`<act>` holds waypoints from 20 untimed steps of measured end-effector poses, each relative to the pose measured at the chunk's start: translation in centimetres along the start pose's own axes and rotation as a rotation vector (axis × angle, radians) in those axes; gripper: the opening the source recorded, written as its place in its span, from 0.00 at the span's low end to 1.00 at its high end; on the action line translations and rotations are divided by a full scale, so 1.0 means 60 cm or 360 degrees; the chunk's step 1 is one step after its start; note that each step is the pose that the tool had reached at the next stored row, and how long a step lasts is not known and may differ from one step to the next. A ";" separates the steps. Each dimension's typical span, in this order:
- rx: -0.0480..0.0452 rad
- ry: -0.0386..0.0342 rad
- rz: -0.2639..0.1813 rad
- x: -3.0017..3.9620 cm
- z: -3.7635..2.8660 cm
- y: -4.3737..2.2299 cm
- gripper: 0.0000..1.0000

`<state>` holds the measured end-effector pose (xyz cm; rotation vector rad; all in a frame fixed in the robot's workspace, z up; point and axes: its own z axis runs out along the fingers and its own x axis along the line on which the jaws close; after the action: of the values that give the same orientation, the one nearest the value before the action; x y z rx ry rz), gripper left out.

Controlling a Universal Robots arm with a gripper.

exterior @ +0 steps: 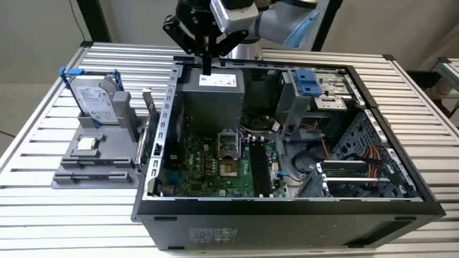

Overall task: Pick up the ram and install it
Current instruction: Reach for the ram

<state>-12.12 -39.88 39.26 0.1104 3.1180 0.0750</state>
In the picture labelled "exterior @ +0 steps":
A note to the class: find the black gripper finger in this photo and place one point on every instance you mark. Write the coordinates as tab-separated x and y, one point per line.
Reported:
230	43
180	37

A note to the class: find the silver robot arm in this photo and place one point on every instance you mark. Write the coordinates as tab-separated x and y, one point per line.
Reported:
280	16

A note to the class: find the black RAM slot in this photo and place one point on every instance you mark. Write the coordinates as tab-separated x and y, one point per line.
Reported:
254	166
268	166
258	166
264	166

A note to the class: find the grey power supply unit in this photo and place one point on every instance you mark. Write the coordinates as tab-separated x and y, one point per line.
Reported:
212	107

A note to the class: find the blue plastic drive latch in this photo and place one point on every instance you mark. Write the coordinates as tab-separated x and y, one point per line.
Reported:
306	83

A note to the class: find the grey metal drive cage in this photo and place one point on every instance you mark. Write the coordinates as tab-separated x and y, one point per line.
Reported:
294	107

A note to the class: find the grey parts rack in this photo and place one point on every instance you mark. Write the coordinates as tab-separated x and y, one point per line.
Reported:
122	107

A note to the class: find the hard disk in blue carrier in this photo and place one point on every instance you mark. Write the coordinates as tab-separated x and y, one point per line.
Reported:
90	99

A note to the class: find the CPU socket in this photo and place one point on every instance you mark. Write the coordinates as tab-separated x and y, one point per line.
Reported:
229	168

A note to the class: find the silver CPU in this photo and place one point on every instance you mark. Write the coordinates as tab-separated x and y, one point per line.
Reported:
88	143

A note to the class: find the green motherboard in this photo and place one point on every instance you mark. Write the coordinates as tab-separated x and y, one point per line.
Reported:
194	172

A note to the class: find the teal port connector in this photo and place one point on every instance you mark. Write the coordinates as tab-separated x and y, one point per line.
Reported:
173	178

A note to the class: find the black square chip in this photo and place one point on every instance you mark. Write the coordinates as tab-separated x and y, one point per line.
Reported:
197	187

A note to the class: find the metal disk bay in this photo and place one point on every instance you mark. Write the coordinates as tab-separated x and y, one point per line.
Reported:
312	185

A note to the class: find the aluminium side table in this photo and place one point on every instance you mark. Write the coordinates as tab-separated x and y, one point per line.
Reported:
449	67

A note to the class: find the black PC case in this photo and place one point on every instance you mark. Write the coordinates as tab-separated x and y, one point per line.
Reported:
252	228

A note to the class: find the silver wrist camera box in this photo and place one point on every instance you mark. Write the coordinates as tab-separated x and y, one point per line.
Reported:
236	16

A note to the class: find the black upright post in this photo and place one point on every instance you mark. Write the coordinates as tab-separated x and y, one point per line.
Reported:
332	21
96	21

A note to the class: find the graphics card with metal bracket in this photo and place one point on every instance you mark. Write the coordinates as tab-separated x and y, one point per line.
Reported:
153	115

